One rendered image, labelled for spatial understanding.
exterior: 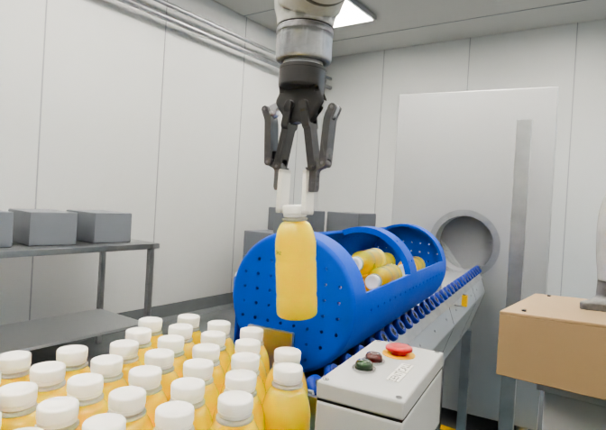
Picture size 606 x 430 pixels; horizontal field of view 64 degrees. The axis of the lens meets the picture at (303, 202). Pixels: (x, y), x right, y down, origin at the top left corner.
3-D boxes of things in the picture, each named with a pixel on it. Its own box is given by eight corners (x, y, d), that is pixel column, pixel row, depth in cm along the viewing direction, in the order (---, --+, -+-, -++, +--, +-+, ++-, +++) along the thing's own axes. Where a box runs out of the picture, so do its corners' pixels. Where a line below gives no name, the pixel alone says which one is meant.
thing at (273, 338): (294, 396, 91) (298, 330, 91) (289, 400, 89) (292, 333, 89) (251, 384, 95) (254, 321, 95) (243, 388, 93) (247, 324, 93)
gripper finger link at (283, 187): (282, 169, 76) (278, 169, 77) (279, 213, 76) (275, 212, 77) (291, 170, 79) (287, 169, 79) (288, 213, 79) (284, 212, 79)
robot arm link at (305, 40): (293, 41, 83) (291, 76, 83) (265, 22, 75) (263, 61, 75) (343, 36, 78) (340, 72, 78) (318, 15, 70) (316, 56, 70)
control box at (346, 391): (439, 424, 67) (444, 350, 67) (398, 499, 49) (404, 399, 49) (371, 406, 72) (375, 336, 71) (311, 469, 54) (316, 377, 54)
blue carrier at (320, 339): (443, 308, 168) (449, 227, 168) (348, 389, 91) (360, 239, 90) (366, 295, 182) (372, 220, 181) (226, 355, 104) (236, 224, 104)
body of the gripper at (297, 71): (336, 69, 78) (333, 126, 78) (291, 73, 82) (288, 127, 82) (316, 56, 71) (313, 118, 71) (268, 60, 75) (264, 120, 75)
